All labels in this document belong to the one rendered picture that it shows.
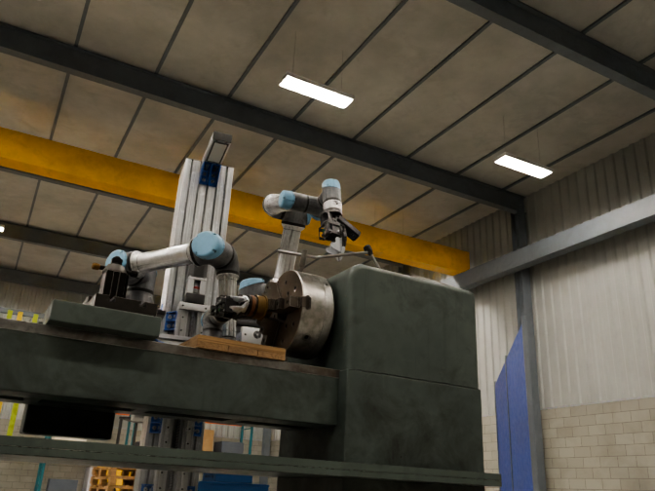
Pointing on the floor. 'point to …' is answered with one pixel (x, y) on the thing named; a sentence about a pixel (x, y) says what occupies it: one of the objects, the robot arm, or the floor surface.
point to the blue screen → (516, 419)
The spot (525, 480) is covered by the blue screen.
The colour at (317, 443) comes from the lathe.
